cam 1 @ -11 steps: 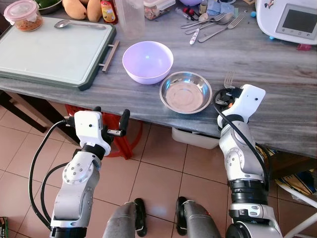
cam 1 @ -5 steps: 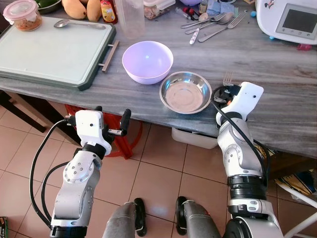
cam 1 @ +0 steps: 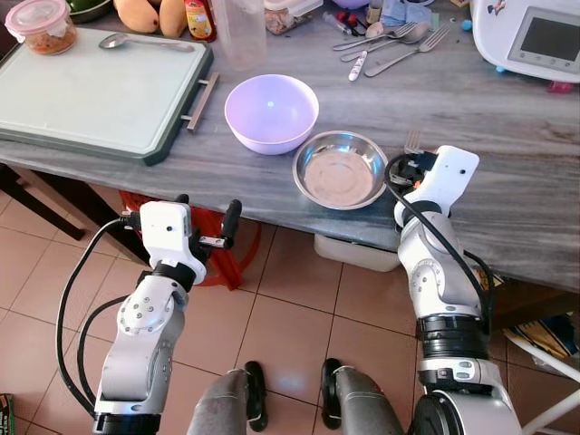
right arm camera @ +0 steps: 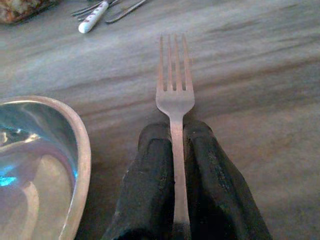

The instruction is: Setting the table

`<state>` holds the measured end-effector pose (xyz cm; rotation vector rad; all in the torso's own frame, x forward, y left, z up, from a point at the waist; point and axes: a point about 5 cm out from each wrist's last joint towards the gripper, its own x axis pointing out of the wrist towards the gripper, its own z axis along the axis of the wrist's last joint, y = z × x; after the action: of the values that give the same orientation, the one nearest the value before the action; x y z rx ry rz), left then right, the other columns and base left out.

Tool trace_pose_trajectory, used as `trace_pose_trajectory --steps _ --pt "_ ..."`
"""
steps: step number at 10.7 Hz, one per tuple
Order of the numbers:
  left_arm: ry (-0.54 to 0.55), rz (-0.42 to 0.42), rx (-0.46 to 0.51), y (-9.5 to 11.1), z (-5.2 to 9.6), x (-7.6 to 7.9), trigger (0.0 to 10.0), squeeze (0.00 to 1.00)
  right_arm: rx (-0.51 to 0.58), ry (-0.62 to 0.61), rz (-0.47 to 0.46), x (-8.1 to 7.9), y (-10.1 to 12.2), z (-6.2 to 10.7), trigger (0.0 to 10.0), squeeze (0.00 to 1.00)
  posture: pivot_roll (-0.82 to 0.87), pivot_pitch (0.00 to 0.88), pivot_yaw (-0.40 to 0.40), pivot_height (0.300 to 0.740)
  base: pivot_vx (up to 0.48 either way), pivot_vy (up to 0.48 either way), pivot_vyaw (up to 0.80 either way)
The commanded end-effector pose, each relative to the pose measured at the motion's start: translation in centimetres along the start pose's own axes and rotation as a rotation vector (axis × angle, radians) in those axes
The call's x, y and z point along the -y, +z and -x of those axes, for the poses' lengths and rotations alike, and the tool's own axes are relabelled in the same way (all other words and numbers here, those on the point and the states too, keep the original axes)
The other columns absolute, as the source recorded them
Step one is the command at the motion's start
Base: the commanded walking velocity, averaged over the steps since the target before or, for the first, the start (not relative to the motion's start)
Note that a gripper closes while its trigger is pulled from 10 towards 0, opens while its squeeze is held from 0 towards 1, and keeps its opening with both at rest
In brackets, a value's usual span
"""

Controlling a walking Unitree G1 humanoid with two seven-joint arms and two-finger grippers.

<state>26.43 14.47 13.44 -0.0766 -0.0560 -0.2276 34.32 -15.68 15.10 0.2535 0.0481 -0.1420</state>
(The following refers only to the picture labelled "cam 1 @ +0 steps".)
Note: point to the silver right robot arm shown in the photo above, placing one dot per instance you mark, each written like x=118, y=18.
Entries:
x=439, y=281

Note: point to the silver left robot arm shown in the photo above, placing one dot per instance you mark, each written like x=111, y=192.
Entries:
x=140, y=335

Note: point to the red plastic stool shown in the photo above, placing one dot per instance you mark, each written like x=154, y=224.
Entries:
x=210, y=222

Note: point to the stainless steel bowl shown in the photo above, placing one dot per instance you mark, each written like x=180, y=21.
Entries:
x=340, y=172

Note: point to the white plastic box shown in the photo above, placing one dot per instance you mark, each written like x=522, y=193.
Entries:
x=353, y=252

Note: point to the purple plastic bowl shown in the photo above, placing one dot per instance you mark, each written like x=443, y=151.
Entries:
x=270, y=109

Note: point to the long steel fork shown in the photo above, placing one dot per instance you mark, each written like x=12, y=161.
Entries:
x=433, y=41

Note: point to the large steel spoon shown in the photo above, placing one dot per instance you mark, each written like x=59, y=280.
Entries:
x=412, y=34

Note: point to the pale green cutting board tray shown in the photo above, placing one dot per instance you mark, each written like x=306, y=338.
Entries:
x=91, y=100

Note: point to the thin steel fork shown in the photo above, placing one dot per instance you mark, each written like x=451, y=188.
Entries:
x=399, y=32

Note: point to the black left robot foot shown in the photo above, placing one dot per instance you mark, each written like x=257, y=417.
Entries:
x=256, y=394

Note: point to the blue cloth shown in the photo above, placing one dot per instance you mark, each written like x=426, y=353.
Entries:
x=403, y=11

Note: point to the white kitchen appliance with screen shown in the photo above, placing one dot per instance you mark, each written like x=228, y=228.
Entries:
x=517, y=41

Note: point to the clear plastic cup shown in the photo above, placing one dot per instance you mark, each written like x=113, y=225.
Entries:
x=243, y=36

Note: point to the red yellow labelled bottle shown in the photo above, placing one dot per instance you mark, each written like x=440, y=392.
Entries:
x=199, y=20

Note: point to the small orange mango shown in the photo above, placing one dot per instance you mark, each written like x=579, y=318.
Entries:
x=172, y=16

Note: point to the large orange mango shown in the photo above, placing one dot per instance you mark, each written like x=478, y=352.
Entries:
x=138, y=14

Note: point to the clear lidded food box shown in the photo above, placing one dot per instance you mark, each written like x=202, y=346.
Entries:
x=288, y=16

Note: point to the yellow black patterned cloth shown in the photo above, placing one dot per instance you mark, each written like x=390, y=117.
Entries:
x=548, y=333

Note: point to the dark green bowl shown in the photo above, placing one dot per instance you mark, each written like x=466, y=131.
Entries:
x=87, y=7

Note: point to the red-lidded plastic food container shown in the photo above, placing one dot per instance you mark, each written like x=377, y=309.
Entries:
x=45, y=32

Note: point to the grey right robot leg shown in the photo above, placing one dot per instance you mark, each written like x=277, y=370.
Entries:
x=367, y=408

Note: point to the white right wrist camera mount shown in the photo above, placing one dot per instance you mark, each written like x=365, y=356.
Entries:
x=449, y=177

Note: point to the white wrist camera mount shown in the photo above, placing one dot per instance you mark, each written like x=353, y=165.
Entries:
x=165, y=234
x=449, y=177

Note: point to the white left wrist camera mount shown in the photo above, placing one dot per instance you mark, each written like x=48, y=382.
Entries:
x=165, y=234

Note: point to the white metal chair frame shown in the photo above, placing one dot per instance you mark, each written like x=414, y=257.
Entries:
x=544, y=358

